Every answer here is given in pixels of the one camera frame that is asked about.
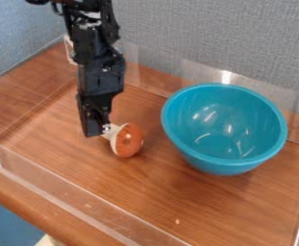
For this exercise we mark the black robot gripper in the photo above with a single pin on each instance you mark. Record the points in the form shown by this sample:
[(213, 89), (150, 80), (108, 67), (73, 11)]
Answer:
[(102, 66)]

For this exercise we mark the toy mushroom brown cap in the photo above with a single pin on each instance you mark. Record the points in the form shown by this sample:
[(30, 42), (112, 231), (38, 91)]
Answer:
[(126, 139)]

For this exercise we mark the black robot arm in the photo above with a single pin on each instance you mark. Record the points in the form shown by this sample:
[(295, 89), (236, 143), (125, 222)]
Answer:
[(89, 13)]

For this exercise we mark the blue plastic bowl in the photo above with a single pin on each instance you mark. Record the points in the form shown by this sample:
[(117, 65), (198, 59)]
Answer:
[(227, 128)]

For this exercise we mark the clear acrylic barrier wall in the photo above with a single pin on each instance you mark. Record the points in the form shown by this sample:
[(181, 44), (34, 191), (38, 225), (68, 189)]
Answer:
[(93, 199)]

